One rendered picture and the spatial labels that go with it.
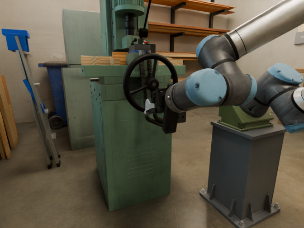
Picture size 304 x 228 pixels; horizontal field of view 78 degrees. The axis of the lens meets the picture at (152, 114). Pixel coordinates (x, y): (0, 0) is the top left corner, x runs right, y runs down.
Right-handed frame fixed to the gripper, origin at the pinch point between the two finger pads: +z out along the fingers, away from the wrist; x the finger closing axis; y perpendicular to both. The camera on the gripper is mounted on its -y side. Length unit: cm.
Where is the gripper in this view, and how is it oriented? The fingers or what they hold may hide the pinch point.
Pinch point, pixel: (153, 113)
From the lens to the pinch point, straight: 78.5
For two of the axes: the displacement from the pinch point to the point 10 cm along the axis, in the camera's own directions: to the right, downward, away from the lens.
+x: -9.2, 0.9, -3.9
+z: -3.8, 1.2, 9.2
